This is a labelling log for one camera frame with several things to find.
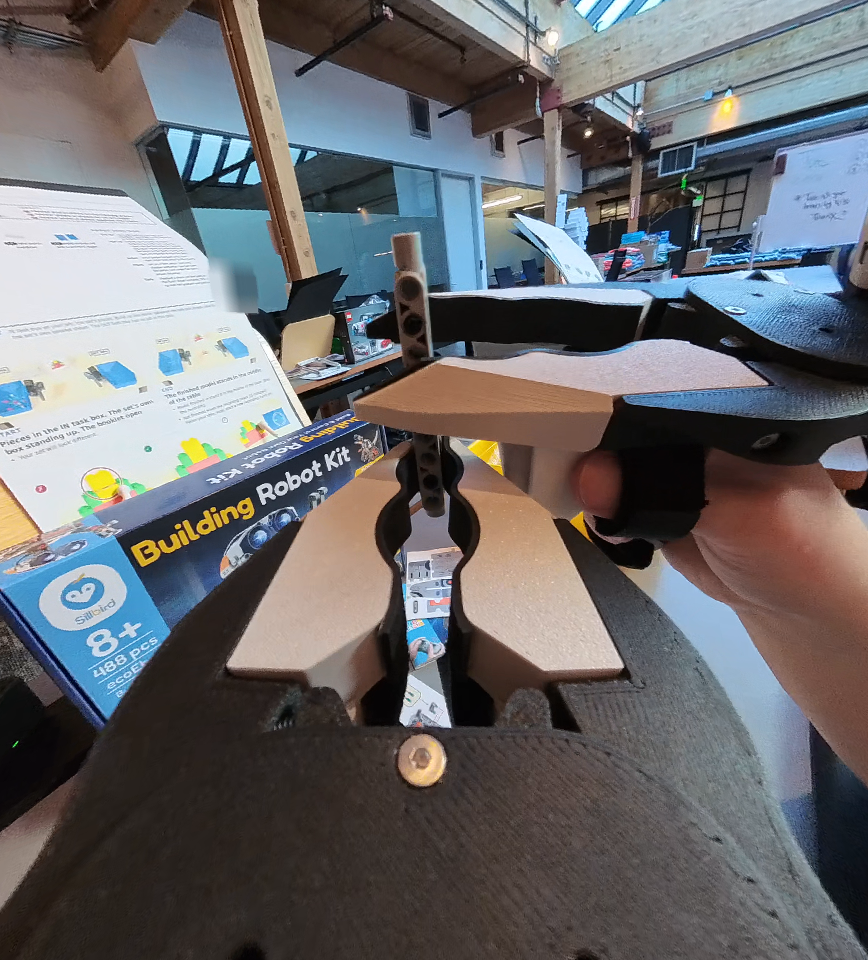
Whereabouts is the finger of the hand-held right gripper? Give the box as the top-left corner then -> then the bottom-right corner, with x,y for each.
365,287 -> 658,355
353,339 -> 773,520

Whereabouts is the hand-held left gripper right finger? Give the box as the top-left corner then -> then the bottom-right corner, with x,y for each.
441,438 -> 625,727

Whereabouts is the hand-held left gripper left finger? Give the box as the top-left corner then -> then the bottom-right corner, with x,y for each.
226,441 -> 414,727

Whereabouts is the grey toy beam assembly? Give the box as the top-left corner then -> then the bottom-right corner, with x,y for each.
391,232 -> 452,520

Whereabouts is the person's right forearm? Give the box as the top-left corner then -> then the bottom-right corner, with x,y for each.
734,555 -> 868,826

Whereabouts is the grey desk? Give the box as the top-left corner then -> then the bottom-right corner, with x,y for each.
0,517 -> 818,912

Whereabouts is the white printed task sheet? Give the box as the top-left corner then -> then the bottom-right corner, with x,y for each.
0,180 -> 311,535

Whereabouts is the person's right hand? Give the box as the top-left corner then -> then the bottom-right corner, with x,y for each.
576,450 -> 868,640

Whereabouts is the printed sticker sheet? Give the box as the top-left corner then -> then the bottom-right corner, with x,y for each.
406,549 -> 456,609

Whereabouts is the blue robot kit box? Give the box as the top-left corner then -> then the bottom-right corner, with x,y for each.
0,418 -> 389,730

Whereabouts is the whiteboard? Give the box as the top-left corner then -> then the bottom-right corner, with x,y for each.
758,126 -> 868,255

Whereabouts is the toy car set box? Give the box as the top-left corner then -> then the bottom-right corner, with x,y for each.
340,296 -> 396,360

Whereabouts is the black electronic device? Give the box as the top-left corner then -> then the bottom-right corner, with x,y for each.
0,671 -> 101,867

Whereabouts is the wooden post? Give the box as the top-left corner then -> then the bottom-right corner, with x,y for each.
216,0 -> 320,285

